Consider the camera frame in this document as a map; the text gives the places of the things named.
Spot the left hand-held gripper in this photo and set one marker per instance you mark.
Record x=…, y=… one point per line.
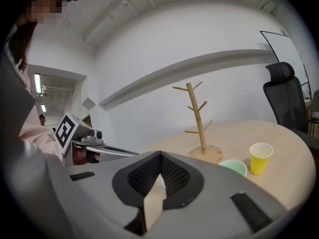
x=66, y=133

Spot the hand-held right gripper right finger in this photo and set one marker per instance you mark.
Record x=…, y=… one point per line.
x=219, y=190

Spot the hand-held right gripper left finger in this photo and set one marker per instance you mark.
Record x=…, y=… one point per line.
x=94, y=193

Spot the green plastic cup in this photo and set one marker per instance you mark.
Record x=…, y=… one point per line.
x=234, y=167

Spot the yellow plastic cup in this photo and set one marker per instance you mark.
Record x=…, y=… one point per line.
x=260, y=162

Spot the wooden cup tree stand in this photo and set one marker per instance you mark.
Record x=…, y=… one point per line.
x=199, y=123

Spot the person's left forearm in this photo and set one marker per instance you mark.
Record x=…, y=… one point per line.
x=37, y=136

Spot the person's left hand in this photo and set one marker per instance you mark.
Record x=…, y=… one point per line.
x=79, y=157

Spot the ceiling light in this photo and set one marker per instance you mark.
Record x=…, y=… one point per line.
x=37, y=83
x=43, y=108

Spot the black mesh office chair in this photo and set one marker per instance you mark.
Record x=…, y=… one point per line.
x=286, y=101

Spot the white ceiling conduit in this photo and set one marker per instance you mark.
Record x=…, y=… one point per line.
x=123, y=2

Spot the whiteboard on black stand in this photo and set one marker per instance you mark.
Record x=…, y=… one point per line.
x=286, y=51

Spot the person's face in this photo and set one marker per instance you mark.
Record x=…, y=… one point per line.
x=45, y=9

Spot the grey wall plate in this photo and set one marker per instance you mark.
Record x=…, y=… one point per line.
x=89, y=104

